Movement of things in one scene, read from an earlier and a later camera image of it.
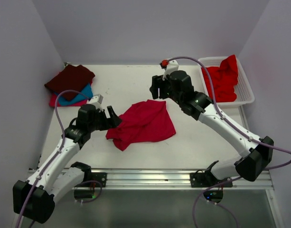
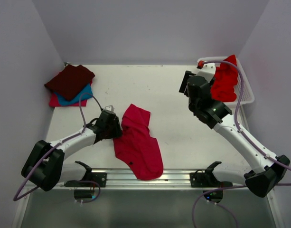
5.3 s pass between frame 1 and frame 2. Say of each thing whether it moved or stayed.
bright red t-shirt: stayed
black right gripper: moved
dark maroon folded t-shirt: stayed
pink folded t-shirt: stayed
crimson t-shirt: moved
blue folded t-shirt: stayed
